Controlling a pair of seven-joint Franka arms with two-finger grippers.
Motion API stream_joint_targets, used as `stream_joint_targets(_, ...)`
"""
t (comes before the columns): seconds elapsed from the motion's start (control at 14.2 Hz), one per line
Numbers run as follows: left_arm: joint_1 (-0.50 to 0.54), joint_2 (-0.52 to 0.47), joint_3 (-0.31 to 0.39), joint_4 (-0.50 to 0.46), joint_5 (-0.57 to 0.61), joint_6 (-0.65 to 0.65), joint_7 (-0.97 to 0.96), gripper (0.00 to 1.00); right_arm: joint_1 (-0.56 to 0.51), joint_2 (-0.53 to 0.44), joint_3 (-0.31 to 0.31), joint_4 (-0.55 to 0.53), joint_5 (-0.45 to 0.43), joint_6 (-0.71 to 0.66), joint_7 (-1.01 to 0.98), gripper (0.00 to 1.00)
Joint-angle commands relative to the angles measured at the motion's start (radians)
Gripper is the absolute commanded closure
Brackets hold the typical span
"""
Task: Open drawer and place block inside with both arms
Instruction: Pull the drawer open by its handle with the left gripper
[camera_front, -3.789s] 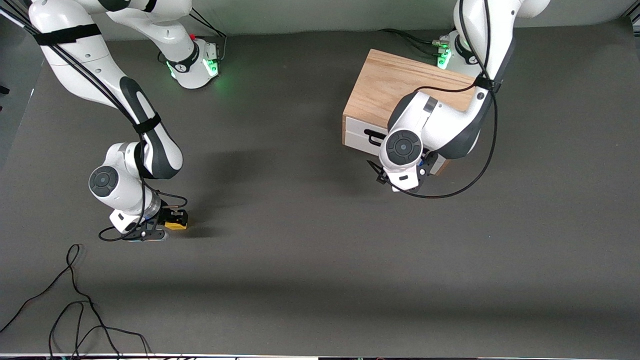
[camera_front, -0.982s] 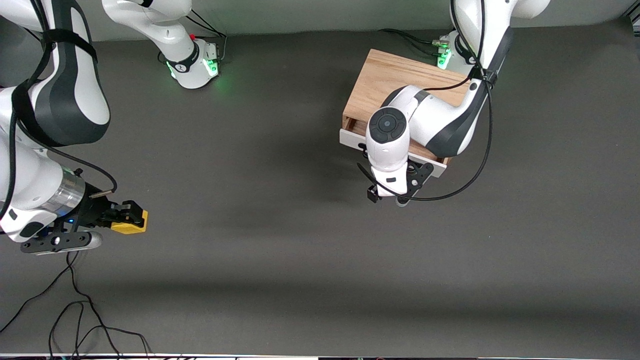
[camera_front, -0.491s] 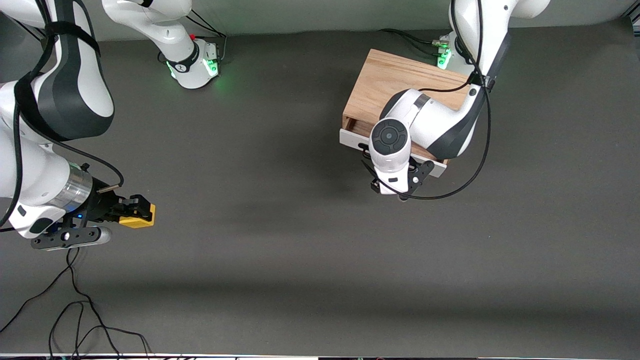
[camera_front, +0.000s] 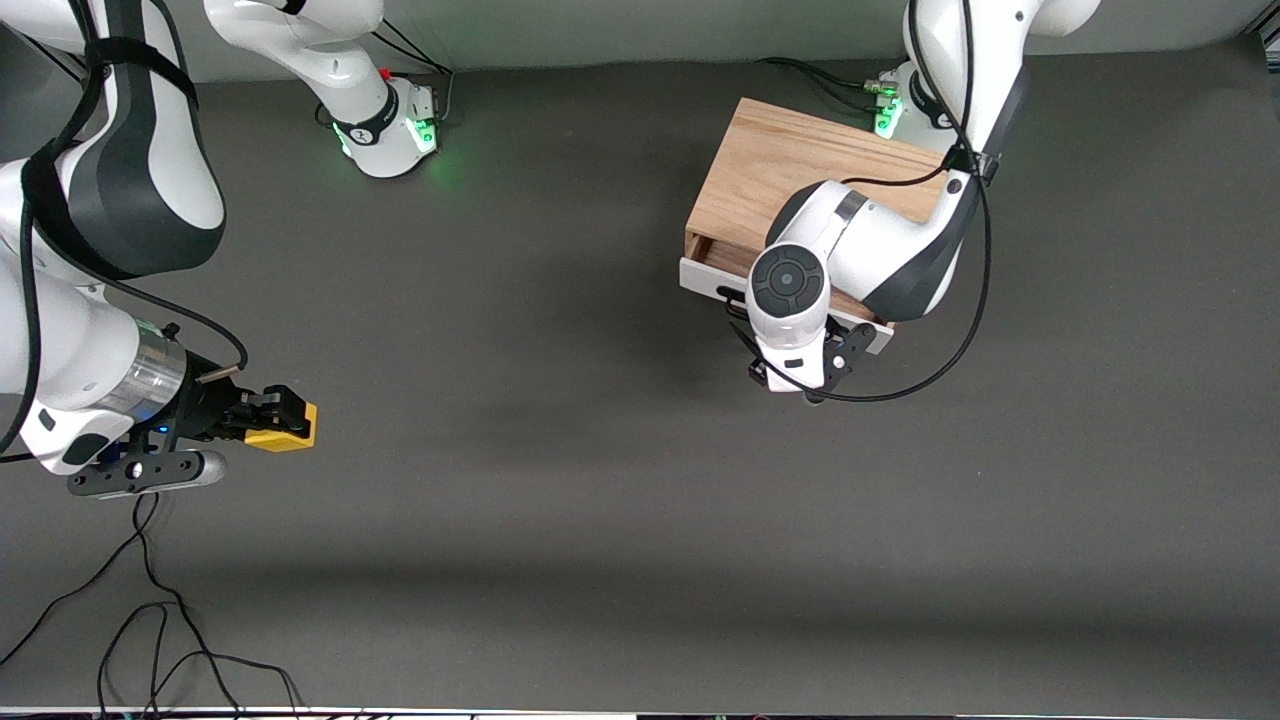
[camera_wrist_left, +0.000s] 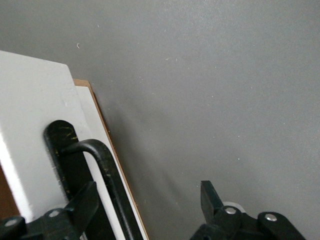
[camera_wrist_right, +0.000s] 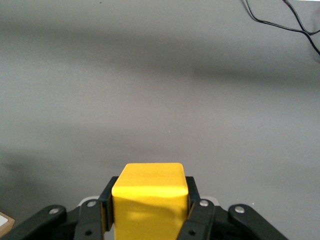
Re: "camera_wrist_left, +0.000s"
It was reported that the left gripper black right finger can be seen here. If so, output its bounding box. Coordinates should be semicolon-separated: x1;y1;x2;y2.
189;179;307;240

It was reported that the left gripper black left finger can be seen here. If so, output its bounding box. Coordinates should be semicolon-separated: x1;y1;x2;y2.
0;181;99;240

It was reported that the black metal drawer handle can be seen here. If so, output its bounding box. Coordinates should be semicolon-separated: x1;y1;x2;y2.
43;119;146;240

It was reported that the white-fronted wooden drawer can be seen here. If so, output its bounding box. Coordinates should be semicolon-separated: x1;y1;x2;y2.
0;49;151;240

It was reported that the dark grey table mat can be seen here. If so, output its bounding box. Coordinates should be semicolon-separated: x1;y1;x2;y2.
0;0;320;240

